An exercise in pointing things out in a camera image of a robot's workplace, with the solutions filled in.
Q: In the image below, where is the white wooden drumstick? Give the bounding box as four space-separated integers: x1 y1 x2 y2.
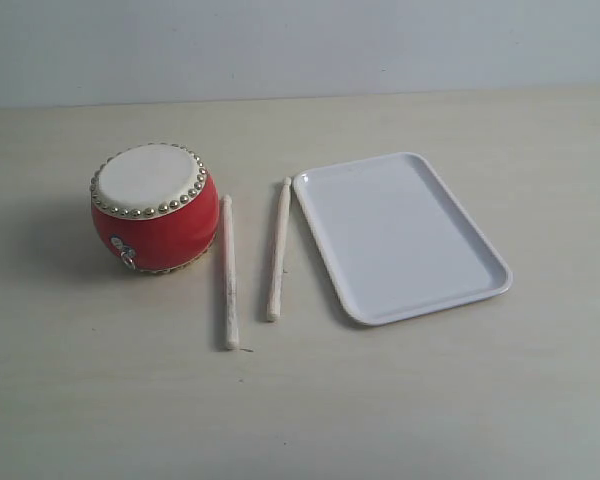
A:
267 177 292 322
222 195 239 350

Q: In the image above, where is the white plastic tray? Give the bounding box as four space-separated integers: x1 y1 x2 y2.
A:
293 152 513 327

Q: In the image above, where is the small red drum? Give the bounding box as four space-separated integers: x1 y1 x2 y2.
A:
89 143 220 273

